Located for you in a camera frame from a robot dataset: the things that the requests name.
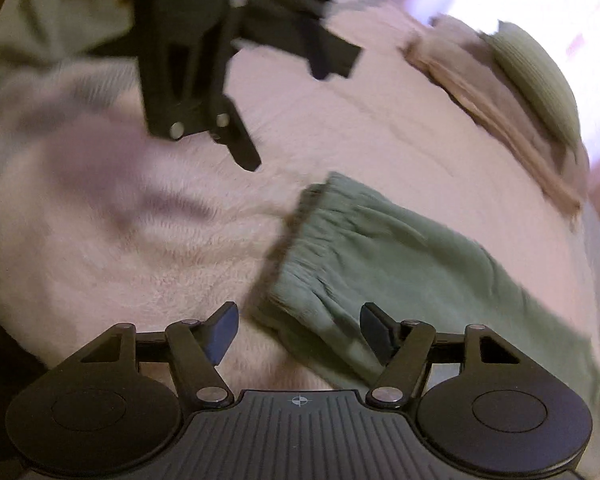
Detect olive green garment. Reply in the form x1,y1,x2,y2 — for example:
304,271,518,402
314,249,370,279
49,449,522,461
0,0,148,93

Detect folded green ribbed cloth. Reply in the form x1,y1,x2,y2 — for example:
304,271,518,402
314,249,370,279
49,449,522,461
480,20,581,148

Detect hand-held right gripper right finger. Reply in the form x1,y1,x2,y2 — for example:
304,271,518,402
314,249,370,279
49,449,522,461
359,302,525,408

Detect green pants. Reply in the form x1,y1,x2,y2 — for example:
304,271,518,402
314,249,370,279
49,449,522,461
252,171,600,401

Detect pink patterned bedspread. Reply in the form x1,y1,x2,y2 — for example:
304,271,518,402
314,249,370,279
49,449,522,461
0,0,600,480

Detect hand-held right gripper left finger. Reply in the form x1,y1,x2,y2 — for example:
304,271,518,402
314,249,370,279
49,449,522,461
79,301,241,408

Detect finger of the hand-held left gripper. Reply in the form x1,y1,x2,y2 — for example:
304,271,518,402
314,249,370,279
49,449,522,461
136,20,262,172
232,0,364,82

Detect beige folded blanket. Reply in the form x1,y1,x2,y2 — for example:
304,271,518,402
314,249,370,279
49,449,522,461
402,14,592,221

